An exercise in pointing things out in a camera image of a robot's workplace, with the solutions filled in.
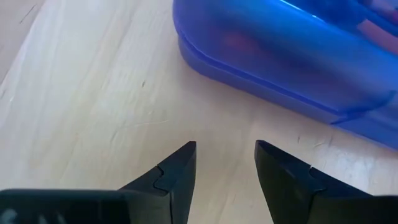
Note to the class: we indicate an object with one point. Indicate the purple plastic supply box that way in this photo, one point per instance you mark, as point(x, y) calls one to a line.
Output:
point(280, 62)

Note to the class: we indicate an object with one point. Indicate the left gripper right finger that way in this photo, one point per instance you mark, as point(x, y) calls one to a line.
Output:
point(295, 193)

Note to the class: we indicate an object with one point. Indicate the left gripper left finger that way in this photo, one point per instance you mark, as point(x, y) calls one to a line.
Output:
point(174, 186)

